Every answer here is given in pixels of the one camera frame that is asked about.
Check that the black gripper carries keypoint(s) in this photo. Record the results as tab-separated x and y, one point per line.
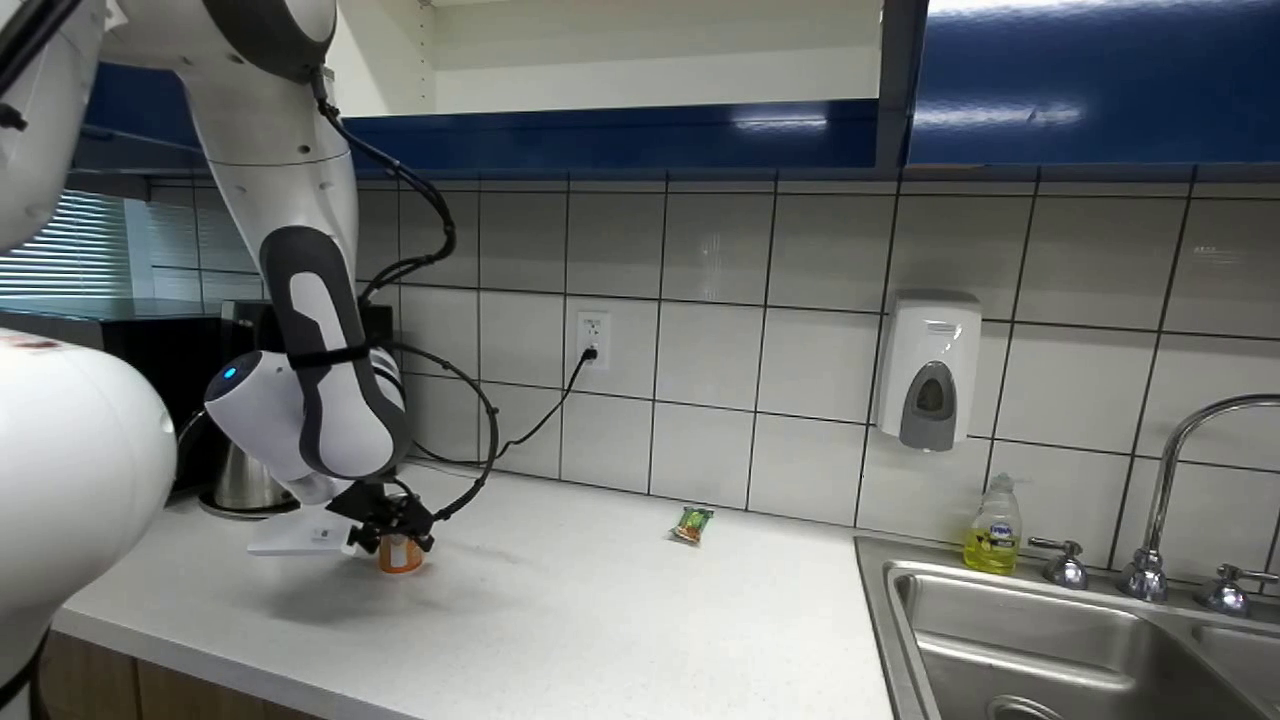
379	515

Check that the orange soda can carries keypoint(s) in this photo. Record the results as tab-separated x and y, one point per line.
397	554

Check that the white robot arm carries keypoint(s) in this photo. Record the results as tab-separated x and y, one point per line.
323	410

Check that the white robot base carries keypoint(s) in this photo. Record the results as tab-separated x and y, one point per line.
87	461

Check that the wooden lower cabinet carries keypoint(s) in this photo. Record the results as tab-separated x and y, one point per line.
87	681

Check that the blue upper cabinet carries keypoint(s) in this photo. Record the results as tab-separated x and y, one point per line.
515	84

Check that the blue cabinet door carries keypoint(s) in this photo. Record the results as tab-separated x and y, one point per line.
1097	82

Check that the steel coffee carafe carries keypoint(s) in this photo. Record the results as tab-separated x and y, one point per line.
245	490

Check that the black steel coffee maker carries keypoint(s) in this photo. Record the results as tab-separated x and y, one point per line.
257	320

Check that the green snack packet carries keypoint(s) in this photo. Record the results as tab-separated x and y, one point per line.
690	525

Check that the stainless steel sink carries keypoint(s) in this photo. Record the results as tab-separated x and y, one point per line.
968	647

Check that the yellow dish soap bottle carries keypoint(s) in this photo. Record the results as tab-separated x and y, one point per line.
994	533

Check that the chrome gooseneck faucet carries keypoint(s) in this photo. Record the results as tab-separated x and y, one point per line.
1191	517

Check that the white wall outlet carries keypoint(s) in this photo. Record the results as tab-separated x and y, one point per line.
592	339

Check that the white wall soap dispenser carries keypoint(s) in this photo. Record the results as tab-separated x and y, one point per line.
931	371

